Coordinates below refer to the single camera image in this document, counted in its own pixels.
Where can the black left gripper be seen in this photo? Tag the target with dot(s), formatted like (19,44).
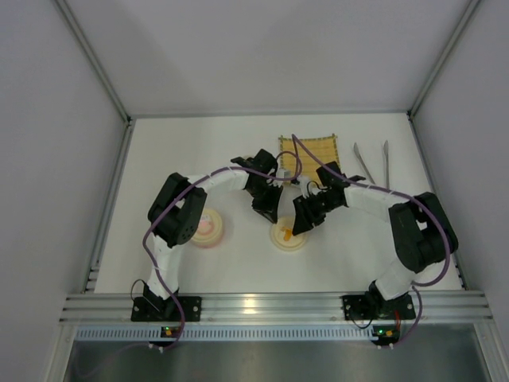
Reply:
(264,200)

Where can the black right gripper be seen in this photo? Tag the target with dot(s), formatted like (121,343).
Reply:
(308,204)

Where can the cream lid with orange handle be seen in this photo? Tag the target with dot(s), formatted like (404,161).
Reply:
(282,237)

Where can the pink bowl white inside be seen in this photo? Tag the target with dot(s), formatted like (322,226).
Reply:
(214,238)

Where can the metal tongs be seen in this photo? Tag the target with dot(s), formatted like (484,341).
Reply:
(366,168)

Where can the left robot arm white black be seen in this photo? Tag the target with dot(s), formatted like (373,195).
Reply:
(174,219)

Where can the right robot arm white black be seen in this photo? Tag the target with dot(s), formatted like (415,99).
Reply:
(421,232)

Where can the bamboo mat green edge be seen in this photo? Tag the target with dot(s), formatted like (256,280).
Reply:
(324,148)

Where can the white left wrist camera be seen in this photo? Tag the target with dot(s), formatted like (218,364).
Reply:
(283,176)

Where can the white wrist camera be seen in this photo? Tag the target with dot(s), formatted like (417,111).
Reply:
(283,176)
(306,186)

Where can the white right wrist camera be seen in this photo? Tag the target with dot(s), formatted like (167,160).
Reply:
(306,186)

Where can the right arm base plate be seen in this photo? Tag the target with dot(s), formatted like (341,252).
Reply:
(367,307)

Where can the slotted grey cable duct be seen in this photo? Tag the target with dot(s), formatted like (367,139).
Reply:
(201,333)

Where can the aluminium frame rail front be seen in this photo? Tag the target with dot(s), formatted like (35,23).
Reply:
(433,307)

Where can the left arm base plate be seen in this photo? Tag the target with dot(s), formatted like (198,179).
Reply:
(187,308)

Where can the left upright frame post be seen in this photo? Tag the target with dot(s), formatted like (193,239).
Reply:
(76,30)

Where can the upright frame post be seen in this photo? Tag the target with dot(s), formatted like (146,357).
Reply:
(464,21)
(76,30)

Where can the right upright frame post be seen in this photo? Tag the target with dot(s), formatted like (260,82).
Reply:
(464,21)

